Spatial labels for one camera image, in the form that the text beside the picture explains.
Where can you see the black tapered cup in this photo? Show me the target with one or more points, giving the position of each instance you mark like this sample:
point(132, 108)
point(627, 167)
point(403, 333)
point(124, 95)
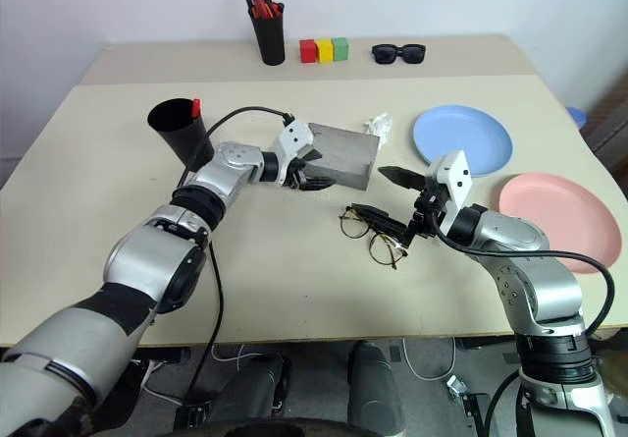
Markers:
point(189, 137)

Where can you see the red wooden block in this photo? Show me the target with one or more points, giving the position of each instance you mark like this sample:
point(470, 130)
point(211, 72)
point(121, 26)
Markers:
point(307, 51)

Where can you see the brown wooden furniture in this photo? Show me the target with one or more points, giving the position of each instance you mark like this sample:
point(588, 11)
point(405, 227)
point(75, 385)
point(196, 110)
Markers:
point(611, 123)

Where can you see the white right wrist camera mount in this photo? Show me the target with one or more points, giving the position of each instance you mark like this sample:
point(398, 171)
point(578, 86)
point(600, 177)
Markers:
point(458, 177)

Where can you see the pink plate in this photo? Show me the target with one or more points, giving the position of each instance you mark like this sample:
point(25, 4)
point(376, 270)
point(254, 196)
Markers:
point(554, 211)

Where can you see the yellow wooden block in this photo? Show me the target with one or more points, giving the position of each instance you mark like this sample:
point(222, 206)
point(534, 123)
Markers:
point(324, 51)

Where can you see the crumpled clear plastic wrap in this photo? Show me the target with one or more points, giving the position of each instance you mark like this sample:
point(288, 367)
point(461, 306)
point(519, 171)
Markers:
point(380, 124)

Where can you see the black sunglasses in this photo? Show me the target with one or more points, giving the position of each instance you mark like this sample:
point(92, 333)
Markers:
point(385, 55)

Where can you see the black cylindrical pen holder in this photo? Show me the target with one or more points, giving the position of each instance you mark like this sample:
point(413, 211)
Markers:
point(270, 39)

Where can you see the blue plate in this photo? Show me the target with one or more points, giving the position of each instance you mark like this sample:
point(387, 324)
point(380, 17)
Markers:
point(461, 132)

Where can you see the grey glasses case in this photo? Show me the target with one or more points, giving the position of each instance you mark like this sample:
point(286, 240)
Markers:
point(343, 152)

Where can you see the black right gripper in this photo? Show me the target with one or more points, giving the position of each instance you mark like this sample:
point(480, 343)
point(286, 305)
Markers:
point(428, 206)

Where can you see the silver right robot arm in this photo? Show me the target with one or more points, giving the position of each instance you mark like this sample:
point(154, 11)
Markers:
point(515, 235)

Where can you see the blue round object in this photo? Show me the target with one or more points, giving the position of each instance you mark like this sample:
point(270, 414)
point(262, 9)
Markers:
point(576, 117)

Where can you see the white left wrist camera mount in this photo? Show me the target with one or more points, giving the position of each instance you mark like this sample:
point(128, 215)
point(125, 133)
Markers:
point(294, 137)

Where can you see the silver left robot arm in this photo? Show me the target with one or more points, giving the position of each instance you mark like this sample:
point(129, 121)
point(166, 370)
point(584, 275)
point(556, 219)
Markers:
point(147, 255)

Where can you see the green wooden block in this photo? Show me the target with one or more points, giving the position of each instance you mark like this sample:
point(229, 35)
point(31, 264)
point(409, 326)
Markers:
point(341, 49)

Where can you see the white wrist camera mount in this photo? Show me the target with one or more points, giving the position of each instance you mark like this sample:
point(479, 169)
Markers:
point(294, 137)
point(458, 177)

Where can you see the round thin-framed eyeglasses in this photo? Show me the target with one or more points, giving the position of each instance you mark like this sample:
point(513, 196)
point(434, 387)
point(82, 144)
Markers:
point(353, 227)

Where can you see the dark rounded shape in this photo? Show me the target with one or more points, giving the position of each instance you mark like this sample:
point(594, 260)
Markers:
point(375, 388)
point(255, 388)

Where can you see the small metal plug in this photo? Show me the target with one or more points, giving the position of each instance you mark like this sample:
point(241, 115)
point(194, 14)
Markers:
point(456, 387)

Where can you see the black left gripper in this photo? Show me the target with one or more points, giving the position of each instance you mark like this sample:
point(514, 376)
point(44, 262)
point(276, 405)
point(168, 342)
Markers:
point(297, 174)

